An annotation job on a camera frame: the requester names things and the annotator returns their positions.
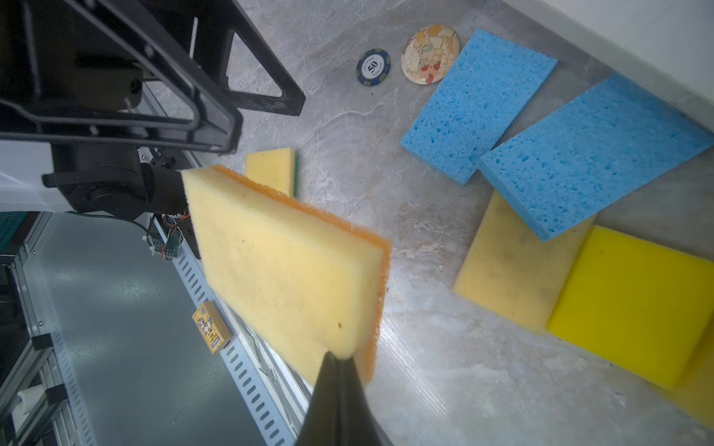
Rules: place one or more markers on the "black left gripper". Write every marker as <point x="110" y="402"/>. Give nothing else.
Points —
<point x="119" y="71"/>

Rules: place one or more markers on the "pale yellow sponge under stack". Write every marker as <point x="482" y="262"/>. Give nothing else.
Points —
<point x="511" y="273"/>

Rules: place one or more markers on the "yellow orange-backed sponge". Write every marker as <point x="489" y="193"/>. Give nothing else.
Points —
<point x="307" y="282"/>

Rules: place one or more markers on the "yellow green-backed sponge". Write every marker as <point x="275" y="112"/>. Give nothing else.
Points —
<point x="273" y="168"/>

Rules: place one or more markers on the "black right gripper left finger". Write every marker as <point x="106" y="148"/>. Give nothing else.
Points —
<point x="321" y="425"/>

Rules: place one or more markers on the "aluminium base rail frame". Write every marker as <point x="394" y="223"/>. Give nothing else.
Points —
<point x="113" y="343"/>

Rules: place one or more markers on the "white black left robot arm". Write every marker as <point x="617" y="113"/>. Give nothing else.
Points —
<point x="126" y="181"/>

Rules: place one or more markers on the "white two-tier metal shelf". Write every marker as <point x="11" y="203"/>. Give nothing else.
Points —
<point x="665" y="47"/>

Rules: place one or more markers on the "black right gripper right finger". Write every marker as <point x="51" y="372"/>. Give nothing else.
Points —
<point x="356" y="423"/>

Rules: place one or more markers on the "left blue sponge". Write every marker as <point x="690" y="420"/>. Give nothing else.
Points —
<point x="490" y="83"/>

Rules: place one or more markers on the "bright yellow foam sponge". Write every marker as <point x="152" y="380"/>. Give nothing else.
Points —
<point x="636" y="304"/>

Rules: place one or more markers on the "blue sponge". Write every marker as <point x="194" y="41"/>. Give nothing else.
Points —
<point x="490" y="83"/>
<point x="603" y="145"/>

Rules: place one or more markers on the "small yellow tag board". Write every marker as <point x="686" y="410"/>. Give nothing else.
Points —
<point x="213" y="329"/>

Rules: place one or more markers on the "right blue sponge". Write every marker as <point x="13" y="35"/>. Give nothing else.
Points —
<point x="603" y="145"/>

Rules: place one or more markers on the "yellow sponge near shelf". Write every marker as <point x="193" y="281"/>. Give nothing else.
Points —
<point x="693" y="394"/>

